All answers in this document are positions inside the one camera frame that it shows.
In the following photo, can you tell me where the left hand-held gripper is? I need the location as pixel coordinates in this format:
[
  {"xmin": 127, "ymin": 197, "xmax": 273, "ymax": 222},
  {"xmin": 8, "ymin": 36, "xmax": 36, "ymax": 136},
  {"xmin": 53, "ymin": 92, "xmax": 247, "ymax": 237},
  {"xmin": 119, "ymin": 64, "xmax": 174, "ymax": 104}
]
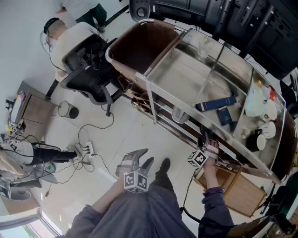
[{"xmin": 115, "ymin": 148, "xmax": 155, "ymax": 194}]

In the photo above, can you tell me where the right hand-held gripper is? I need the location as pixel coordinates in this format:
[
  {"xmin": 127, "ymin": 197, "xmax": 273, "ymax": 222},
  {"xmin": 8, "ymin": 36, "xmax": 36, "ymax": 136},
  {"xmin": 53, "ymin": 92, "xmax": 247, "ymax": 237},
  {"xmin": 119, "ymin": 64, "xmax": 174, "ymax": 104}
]
[{"xmin": 187, "ymin": 131, "xmax": 220, "ymax": 168}]

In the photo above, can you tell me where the grey shoe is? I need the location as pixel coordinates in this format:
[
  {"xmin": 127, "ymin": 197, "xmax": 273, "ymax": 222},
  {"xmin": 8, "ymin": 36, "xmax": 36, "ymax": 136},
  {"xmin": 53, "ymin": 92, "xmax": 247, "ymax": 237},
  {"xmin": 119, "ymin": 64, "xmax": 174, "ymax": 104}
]
[{"xmin": 171, "ymin": 106, "xmax": 190, "ymax": 124}]

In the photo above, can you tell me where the wooden three-tier shelf cart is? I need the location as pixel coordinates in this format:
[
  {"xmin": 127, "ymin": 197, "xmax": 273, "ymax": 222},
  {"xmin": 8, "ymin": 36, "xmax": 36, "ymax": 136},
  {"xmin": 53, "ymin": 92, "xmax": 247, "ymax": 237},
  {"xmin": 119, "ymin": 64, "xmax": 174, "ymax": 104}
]
[{"xmin": 194, "ymin": 159, "xmax": 267, "ymax": 218}]

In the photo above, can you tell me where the metal shelving cart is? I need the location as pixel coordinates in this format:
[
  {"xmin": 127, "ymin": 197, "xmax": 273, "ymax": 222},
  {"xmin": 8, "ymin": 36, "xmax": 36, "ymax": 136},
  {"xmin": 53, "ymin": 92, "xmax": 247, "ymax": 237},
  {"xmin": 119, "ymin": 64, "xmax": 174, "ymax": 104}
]
[{"xmin": 105, "ymin": 19, "xmax": 298, "ymax": 184}]

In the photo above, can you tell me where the person's left forearm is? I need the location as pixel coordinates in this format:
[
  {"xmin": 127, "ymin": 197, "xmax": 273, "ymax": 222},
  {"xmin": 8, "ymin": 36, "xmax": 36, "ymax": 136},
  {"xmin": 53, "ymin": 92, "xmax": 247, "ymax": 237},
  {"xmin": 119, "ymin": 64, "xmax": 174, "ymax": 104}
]
[{"xmin": 91, "ymin": 178, "xmax": 128, "ymax": 214}]

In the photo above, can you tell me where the person's right forearm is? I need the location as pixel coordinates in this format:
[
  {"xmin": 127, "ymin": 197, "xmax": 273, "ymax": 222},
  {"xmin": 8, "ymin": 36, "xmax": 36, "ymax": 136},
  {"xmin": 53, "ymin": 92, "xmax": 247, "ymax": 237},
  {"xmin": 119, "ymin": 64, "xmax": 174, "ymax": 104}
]
[{"xmin": 203, "ymin": 160, "xmax": 224, "ymax": 192}]

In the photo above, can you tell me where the black rounded object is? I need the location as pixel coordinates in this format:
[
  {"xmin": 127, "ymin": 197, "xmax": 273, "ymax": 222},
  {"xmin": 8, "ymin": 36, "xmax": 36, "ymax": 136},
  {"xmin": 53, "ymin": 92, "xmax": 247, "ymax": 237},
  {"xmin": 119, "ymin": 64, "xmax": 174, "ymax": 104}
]
[{"xmin": 160, "ymin": 158, "xmax": 171, "ymax": 174}]

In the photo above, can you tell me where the brown wooden side cabinet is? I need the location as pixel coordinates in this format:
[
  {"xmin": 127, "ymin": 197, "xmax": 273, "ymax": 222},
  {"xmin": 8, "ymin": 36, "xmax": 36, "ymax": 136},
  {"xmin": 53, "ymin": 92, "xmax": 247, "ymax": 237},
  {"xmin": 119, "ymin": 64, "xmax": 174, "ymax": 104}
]
[{"xmin": 20, "ymin": 92, "xmax": 56, "ymax": 142}]

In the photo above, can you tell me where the small navy box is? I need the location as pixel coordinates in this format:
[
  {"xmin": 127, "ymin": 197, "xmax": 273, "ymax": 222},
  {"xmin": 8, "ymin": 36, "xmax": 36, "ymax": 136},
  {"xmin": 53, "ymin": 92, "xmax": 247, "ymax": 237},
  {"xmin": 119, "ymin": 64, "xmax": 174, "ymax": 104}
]
[{"xmin": 216, "ymin": 106, "xmax": 234, "ymax": 126}]

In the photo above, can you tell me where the long navy box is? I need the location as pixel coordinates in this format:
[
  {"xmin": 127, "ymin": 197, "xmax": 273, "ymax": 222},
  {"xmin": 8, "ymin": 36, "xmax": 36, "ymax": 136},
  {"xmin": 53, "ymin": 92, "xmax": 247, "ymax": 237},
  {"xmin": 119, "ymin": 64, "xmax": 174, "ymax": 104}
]
[{"xmin": 195, "ymin": 96, "xmax": 237, "ymax": 112}]

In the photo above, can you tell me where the person's grey clothing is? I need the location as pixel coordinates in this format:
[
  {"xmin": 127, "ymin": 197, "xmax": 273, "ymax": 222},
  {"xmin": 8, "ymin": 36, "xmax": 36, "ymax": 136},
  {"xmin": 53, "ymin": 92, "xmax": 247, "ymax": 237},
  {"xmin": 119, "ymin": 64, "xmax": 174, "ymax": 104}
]
[{"xmin": 65, "ymin": 171, "xmax": 236, "ymax": 238}]

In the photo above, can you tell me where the white power strip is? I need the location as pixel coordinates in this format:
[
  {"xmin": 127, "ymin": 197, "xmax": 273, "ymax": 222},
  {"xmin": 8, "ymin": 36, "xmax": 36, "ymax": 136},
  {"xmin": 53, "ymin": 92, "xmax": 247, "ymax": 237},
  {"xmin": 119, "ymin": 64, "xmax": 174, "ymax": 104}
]
[{"xmin": 84, "ymin": 141, "xmax": 95, "ymax": 159}]

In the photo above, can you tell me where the white ceramic cup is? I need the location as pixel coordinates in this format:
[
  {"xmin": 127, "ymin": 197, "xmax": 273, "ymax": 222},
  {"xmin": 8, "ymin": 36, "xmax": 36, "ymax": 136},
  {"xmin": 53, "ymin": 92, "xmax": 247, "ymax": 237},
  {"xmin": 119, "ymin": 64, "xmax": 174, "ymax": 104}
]
[
  {"xmin": 260, "ymin": 121, "xmax": 277, "ymax": 139},
  {"xmin": 262, "ymin": 99, "xmax": 278, "ymax": 122},
  {"xmin": 256, "ymin": 134, "xmax": 268, "ymax": 151}
]

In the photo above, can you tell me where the clear drinking glass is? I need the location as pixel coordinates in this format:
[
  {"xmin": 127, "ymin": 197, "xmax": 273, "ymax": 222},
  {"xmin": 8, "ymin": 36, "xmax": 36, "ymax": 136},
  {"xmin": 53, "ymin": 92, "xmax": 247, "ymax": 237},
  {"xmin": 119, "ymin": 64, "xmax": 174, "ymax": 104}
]
[{"xmin": 197, "ymin": 36, "xmax": 214, "ymax": 59}]

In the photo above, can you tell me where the black screen stand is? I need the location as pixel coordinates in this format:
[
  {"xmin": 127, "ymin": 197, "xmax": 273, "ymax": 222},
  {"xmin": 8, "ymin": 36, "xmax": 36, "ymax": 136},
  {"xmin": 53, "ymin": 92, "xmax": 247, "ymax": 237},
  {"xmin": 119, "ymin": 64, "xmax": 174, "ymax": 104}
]
[{"xmin": 129, "ymin": 0, "xmax": 298, "ymax": 80}]

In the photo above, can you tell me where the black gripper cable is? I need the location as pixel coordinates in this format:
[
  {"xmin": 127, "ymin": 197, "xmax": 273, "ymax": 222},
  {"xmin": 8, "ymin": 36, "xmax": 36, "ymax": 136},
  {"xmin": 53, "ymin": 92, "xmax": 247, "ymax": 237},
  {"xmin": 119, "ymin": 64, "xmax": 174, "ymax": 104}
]
[{"xmin": 181, "ymin": 172, "xmax": 235, "ymax": 230}]

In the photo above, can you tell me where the black wire waste basket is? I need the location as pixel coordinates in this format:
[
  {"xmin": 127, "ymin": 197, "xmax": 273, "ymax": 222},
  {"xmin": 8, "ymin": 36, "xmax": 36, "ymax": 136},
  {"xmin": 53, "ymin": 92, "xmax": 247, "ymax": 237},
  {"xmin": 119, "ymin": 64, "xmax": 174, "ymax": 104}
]
[
  {"xmin": 43, "ymin": 162, "xmax": 57, "ymax": 174},
  {"xmin": 57, "ymin": 100, "xmax": 80, "ymax": 120}
]

